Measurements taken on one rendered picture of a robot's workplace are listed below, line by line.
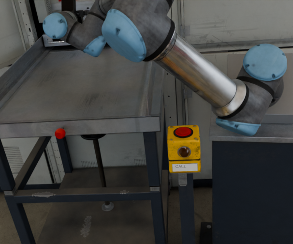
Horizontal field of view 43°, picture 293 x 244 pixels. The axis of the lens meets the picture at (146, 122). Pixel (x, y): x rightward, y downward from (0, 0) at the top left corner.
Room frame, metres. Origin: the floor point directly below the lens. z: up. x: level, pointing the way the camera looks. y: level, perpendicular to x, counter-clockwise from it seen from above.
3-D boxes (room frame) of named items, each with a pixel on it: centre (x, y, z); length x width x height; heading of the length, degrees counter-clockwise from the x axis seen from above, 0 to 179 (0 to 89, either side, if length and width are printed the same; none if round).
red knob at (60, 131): (1.00, 0.27, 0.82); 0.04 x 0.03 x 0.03; 173
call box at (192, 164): (0.79, -0.09, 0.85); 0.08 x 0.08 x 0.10; 83
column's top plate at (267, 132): (1.11, -0.39, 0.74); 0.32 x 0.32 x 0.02; 76
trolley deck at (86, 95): (1.36, 0.23, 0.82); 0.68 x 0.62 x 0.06; 173
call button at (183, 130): (0.79, -0.09, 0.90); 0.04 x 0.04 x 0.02
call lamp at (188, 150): (0.74, -0.08, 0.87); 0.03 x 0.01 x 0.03; 83
